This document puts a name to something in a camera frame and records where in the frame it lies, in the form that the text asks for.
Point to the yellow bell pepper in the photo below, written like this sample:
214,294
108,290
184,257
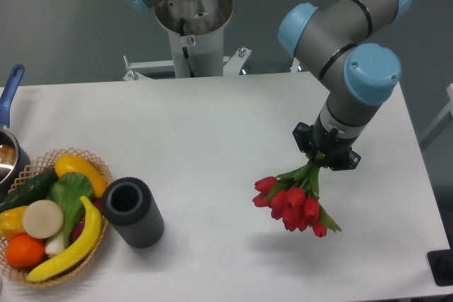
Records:
11,222

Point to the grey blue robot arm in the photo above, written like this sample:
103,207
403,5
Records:
333,46

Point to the woven wicker basket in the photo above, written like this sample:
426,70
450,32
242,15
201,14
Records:
36,167

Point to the orange fruit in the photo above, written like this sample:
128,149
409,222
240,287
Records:
24,251

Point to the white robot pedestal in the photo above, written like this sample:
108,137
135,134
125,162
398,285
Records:
195,31

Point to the beige round disc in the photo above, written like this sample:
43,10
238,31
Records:
42,219

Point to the red vegetable in basket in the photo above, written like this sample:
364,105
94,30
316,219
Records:
77,230

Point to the red tulip bouquet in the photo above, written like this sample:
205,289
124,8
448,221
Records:
293,198

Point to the white frame at right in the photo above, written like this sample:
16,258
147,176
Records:
441,121

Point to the yellow banana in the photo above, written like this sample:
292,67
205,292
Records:
77,251

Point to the dark grey ribbed vase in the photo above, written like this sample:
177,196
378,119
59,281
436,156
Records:
129,206

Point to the blue handled saucepan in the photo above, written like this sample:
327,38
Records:
13,158

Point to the black device at edge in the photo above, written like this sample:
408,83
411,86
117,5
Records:
440,262

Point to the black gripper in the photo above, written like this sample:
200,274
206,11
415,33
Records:
326,148

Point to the green bok choy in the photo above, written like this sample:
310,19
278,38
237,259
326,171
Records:
66,193

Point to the green cucumber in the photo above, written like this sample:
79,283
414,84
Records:
34,189

